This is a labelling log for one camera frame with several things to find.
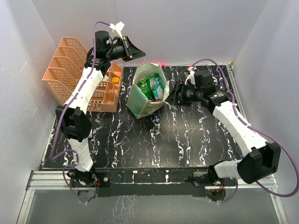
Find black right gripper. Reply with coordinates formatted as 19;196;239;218
164;81;203;107

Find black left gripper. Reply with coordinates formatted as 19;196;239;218
106;36;146;62

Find green Fox's candy bag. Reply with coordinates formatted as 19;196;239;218
138;73;158;100

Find green paper gift bag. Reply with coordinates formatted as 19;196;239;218
127;63;170;119

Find teal Fox's candy bag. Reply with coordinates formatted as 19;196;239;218
150;75;164;100

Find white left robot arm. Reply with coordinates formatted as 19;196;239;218
56;28;146;186

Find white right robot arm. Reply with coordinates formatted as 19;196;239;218
166;69;281;185

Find yellow small block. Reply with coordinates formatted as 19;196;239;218
111;77;120;84

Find orange plastic file organizer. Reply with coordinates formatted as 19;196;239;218
43;37;123;112

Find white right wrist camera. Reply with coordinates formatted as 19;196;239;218
184;65;195;86

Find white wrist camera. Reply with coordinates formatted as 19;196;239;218
184;65;195;86
109;21;125;39

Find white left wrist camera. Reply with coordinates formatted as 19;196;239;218
109;21;125;39

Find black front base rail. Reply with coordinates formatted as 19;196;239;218
95;168;211;197

